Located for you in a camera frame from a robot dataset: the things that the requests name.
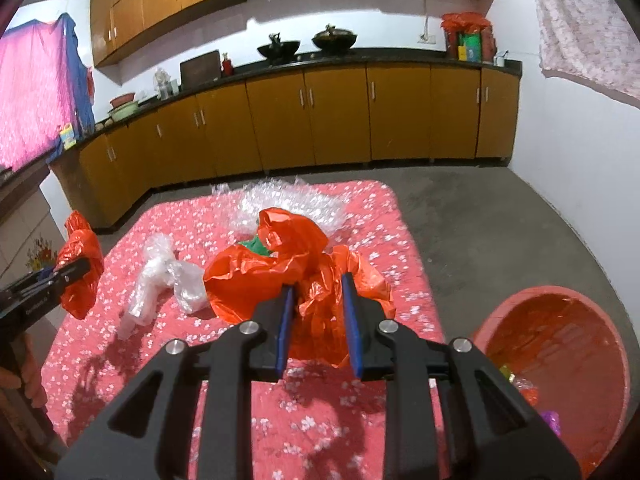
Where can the clear plastic bag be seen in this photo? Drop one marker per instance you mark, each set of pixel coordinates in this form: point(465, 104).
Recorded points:
point(185, 285)

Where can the dark cutting board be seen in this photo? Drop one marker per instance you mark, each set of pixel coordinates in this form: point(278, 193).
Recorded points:
point(200, 70)

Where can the small yellow box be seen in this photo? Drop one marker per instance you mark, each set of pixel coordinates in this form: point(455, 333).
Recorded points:
point(463, 53)

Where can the green basin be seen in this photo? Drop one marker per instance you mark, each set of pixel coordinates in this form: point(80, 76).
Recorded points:
point(124, 112)

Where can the flat bubble wrap sheet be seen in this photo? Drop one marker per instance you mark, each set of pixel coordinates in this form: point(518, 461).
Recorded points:
point(300, 202)

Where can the small colourful packet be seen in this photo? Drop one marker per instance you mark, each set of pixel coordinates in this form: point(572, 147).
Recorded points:
point(67, 136)

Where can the pink floral hanging sheet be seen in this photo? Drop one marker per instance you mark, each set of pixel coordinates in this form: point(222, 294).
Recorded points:
point(575, 25)

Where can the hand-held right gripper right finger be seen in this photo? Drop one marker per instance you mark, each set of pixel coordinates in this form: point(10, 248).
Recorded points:
point(352, 330)

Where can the pink and blue hanging cloth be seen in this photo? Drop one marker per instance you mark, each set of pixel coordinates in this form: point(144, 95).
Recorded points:
point(35, 85)

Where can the white mug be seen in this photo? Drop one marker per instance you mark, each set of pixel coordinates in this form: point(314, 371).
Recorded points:
point(499, 61)

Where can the person's left hand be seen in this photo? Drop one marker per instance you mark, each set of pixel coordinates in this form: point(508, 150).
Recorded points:
point(35, 375)

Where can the cream cabinet with flower decal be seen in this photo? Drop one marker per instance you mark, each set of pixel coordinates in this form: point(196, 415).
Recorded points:
point(30, 225)

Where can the red plastic basket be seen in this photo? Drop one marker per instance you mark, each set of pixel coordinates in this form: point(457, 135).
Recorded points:
point(500, 310)

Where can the wooden base cabinets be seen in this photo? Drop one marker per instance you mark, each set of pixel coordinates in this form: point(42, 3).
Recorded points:
point(335, 120)

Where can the black wok with lid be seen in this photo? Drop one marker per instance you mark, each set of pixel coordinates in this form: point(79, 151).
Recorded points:
point(335, 41)

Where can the green plastic bag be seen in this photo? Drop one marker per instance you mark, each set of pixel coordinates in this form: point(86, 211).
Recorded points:
point(255, 248)

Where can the clear glass jar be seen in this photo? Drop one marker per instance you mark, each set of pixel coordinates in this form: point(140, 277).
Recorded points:
point(164, 85)

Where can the white wall socket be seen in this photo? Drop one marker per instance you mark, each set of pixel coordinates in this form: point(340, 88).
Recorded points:
point(426, 38)

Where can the magenta plastic bag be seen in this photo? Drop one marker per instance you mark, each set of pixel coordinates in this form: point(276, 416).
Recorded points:
point(551, 421)

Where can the green box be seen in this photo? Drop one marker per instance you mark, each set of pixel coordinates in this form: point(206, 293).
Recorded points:
point(472, 46)

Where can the pink basin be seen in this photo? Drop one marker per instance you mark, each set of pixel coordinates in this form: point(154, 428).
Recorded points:
point(123, 100)

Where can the red wrapped packages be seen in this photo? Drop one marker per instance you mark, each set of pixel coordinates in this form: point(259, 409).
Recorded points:
point(467, 22)

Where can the red floral tablecloth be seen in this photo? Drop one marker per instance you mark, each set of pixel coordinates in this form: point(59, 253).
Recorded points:
point(150, 390)

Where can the small red bottle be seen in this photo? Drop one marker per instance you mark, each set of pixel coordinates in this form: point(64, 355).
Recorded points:
point(227, 66)

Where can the black kitchen countertop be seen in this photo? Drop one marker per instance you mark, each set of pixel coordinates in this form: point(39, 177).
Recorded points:
point(400, 56)

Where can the wooden wall cabinets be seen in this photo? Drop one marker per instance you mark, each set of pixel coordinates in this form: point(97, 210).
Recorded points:
point(160, 0)

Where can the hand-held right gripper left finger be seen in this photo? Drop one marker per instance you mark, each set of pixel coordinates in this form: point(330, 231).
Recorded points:
point(285, 332)

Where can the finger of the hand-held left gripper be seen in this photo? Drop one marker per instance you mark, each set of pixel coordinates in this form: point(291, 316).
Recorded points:
point(65, 270)

